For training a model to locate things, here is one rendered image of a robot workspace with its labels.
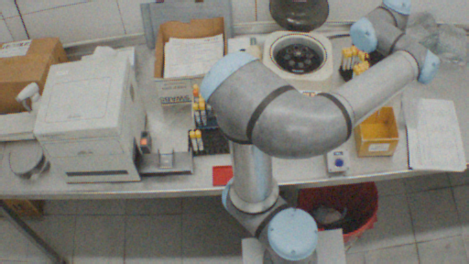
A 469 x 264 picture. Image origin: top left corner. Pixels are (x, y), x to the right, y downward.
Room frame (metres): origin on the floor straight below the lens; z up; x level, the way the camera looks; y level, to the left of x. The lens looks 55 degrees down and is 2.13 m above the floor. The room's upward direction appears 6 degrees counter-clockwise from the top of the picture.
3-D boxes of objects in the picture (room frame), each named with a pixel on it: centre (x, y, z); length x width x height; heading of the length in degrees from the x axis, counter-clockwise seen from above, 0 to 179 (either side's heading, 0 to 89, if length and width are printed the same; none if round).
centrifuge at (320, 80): (1.08, -0.24, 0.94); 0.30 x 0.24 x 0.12; 169
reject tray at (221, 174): (0.73, 0.05, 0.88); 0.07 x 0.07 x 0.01; 88
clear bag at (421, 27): (1.24, -0.77, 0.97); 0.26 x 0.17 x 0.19; 109
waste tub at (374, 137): (0.80, -0.45, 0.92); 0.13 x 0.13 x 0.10; 85
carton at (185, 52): (1.16, 0.12, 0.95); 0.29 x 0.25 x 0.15; 178
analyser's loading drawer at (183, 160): (0.78, 0.24, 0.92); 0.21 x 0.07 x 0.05; 88
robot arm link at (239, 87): (0.52, -0.03, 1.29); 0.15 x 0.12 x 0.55; 36
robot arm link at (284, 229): (0.41, -0.11, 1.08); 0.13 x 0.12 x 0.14; 36
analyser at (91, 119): (0.88, 0.43, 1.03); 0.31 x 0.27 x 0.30; 88
